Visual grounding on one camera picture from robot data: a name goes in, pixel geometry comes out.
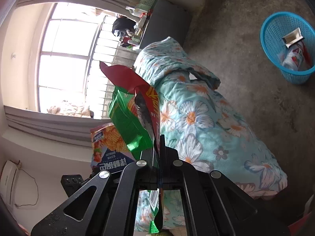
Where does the white air conditioner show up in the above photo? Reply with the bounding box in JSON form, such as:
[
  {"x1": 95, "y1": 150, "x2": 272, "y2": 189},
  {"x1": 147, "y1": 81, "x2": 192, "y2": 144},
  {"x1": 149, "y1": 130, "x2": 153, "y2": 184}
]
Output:
[{"x1": 0, "y1": 160, "x2": 20, "y2": 205}]

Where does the beige padded jacket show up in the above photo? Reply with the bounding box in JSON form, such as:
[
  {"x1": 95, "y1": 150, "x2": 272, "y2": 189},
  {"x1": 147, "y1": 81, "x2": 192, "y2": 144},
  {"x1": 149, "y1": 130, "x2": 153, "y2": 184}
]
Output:
[{"x1": 47, "y1": 100, "x2": 92, "y2": 118}]

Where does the white carton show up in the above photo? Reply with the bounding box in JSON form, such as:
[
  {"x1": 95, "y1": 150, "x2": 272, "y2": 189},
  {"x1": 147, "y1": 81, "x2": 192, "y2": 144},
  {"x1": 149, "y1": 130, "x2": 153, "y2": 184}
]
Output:
[{"x1": 282, "y1": 28, "x2": 305, "y2": 49}]

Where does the orange chips bag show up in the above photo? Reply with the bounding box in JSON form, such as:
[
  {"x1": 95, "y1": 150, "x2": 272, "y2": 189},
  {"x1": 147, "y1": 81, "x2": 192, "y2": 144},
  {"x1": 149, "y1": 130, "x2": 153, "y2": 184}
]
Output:
[{"x1": 90, "y1": 124, "x2": 136, "y2": 173}]

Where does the blue plastic basket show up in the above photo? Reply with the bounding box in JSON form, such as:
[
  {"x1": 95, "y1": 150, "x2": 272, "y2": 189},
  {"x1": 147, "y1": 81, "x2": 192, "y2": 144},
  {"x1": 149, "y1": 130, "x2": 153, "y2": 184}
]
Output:
[{"x1": 260, "y1": 11, "x2": 315, "y2": 85}]

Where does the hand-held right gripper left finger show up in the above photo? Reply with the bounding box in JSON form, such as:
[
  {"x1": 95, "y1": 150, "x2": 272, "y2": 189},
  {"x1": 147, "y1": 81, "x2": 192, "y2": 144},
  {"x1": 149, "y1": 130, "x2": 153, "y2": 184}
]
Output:
[{"x1": 31, "y1": 149, "x2": 159, "y2": 236}]

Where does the white printed bottle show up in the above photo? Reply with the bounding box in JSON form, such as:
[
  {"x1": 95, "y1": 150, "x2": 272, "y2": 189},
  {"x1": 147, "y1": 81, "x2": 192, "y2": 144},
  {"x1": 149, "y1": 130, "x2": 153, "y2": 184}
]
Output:
[{"x1": 282, "y1": 43, "x2": 306, "y2": 71}]

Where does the floral blanket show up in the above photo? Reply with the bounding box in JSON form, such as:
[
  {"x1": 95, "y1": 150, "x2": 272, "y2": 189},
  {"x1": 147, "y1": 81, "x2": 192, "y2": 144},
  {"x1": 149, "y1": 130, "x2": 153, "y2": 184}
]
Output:
[{"x1": 134, "y1": 36, "x2": 288, "y2": 232}]

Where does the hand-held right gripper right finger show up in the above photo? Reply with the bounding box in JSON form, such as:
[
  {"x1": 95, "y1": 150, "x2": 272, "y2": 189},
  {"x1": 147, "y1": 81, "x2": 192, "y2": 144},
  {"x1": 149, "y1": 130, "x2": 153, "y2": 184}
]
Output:
[{"x1": 159, "y1": 135, "x2": 291, "y2": 236}]

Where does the green and red snack bag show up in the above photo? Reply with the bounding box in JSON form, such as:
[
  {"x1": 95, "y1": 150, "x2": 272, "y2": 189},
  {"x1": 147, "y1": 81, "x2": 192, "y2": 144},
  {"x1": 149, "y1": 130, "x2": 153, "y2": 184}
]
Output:
[{"x1": 99, "y1": 61, "x2": 163, "y2": 234}]

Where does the black bag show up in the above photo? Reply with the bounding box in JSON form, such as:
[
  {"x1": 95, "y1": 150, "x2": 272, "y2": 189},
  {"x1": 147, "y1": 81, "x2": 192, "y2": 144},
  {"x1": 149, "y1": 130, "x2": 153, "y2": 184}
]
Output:
[{"x1": 112, "y1": 17, "x2": 136, "y2": 38}]

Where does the grey cabinet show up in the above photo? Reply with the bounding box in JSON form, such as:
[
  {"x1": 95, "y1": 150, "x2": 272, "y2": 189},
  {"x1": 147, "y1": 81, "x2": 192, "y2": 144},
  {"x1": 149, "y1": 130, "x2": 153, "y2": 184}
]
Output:
[{"x1": 140, "y1": 0, "x2": 193, "y2": 53}]

